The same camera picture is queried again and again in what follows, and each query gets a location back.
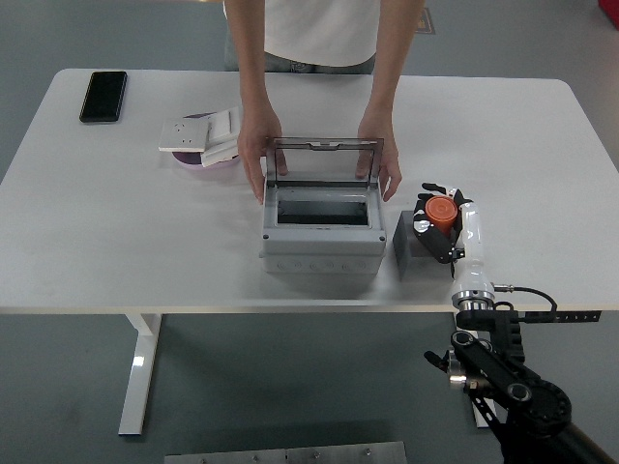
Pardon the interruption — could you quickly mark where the white table leg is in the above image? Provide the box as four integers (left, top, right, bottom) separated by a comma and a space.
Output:
454, 311, 499, 430
118, 312, 163, 436

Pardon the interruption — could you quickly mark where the person's torso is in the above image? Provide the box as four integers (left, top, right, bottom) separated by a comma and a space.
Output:
222, 0, 388, 76

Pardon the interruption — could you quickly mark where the black desk control panel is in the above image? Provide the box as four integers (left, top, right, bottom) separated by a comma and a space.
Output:
519, 310, 604, 324

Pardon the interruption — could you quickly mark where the grey plastic junction box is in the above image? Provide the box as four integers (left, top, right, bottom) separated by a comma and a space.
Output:
259, 186, 388, 276

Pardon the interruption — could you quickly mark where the grey metal plate with screws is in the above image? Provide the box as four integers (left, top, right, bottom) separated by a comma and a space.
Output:
163, 440, 407, 464

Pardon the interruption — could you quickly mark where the person's right hand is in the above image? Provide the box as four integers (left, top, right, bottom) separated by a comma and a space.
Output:
236, 111, 291, 205

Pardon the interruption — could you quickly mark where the white wall switch plate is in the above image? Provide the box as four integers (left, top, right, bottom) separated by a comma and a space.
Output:
200, 134, 242, 168
206, 106, 243, 145

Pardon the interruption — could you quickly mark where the smoky transparent box lid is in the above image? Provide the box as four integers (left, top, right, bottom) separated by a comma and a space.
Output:
264, 137, 387, 189

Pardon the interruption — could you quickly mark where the person's left hand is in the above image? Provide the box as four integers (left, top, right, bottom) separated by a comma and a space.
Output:
355, 108, 403, 203

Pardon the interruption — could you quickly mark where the grey holder block with hole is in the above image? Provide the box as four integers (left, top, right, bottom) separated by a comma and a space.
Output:
392, 210, 458, 282

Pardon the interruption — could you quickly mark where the purple round dish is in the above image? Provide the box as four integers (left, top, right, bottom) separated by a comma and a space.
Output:
171, 111, 241, 174

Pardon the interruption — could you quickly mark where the dark floor sign yellow print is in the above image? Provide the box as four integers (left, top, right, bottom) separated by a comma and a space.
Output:
414, 7, 436, 36

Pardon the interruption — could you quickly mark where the black smartphone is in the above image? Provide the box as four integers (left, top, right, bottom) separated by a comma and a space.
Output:
78, 71, 129, 124

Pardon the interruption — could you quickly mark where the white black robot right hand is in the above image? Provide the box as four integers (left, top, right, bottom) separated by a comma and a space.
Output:
410, 182, 495, 299

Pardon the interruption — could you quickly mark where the orange cylinder battery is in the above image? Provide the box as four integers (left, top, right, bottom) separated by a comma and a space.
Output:
424, 195, 459, 234

